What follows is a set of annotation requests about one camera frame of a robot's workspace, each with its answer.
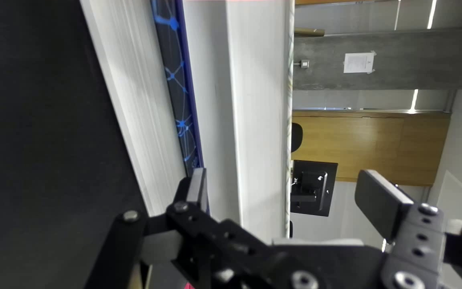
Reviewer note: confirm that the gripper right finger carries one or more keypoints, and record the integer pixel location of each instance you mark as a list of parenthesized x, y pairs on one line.
[(379, 200)]

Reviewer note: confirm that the black strip with blue pattern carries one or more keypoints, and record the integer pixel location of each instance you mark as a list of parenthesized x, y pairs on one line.
[(175, 80)]

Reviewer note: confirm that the white paper notice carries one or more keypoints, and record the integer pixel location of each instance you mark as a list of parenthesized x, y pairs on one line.
[(358, 63)]

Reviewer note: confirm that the wooden cabinet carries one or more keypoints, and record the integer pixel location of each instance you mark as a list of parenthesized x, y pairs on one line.
[(367, 144)]

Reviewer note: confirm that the black monitor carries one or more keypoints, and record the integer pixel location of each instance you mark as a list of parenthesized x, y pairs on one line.
[(313, 188)]

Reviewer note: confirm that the white board panel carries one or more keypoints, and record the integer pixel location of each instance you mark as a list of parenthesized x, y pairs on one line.
[(255, 120)]

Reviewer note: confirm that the wall socket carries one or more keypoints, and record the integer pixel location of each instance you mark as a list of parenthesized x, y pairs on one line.
[(304, 63)]

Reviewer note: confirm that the black panel with white edge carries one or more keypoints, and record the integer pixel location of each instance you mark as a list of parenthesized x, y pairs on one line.
[(34, 120)]

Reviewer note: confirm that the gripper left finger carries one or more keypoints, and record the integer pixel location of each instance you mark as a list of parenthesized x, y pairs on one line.
[(199, 237)]

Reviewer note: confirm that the small pink object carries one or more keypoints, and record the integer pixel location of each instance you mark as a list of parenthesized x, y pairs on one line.
[(189, 286)]

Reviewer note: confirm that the black office chair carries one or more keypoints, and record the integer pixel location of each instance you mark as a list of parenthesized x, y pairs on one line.
[(296, 137)]

